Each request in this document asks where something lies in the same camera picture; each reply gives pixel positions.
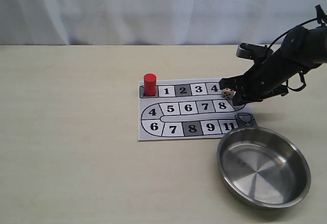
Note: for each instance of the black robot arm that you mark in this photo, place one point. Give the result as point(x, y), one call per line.
point(301, 51)

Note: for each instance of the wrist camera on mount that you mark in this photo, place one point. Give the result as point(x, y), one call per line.
point(253, 52)

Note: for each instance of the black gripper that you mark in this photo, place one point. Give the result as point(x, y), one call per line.
point(254, 85)

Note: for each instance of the red cylinder game piece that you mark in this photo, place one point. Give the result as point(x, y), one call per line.
point(149, 84)

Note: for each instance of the white backdrop curtain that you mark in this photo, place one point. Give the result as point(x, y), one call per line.
point(162, 22)

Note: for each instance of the small white die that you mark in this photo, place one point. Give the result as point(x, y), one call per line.
point(227, 93)

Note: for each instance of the round steel bowl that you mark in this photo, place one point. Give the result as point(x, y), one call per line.
point(262, 168)

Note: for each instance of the printed number game board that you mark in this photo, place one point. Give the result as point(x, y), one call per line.
point(189, 109)

